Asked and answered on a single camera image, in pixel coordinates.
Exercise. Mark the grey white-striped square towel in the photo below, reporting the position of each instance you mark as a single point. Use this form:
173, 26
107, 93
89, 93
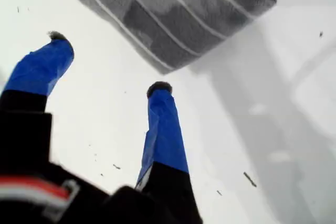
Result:
170, 19

